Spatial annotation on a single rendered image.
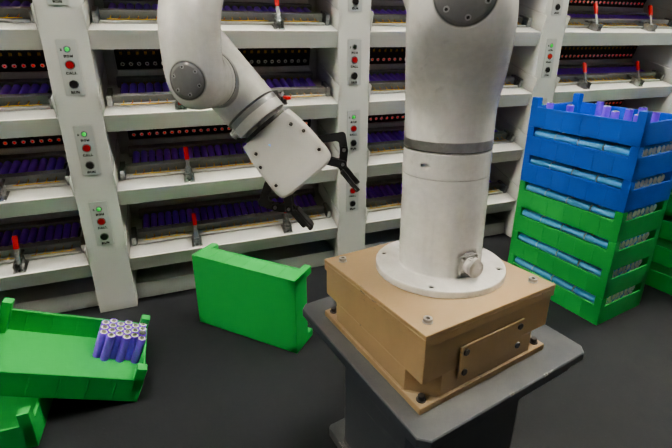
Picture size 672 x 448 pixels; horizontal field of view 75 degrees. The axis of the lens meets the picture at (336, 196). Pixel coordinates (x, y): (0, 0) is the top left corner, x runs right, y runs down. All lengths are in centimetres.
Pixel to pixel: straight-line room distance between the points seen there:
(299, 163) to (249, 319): 59
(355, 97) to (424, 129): 73
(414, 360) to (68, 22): 100
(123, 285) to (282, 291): 50
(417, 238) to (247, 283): 57
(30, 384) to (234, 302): 43
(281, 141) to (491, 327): 38
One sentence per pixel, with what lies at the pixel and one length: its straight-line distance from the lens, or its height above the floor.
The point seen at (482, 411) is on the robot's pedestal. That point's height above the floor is 28.
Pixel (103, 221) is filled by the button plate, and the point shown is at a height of 27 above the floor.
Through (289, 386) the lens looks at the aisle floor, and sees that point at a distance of 104.
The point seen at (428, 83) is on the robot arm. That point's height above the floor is 66.
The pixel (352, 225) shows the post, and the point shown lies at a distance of 140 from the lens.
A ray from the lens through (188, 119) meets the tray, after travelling 120.
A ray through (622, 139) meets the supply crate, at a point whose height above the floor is 49.
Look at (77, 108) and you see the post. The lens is 121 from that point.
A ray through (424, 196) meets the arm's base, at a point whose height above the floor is 52.
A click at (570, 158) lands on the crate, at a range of 129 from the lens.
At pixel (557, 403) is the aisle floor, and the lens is 110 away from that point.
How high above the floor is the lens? 71
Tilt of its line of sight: 20 degrees down
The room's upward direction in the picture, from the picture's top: straight up
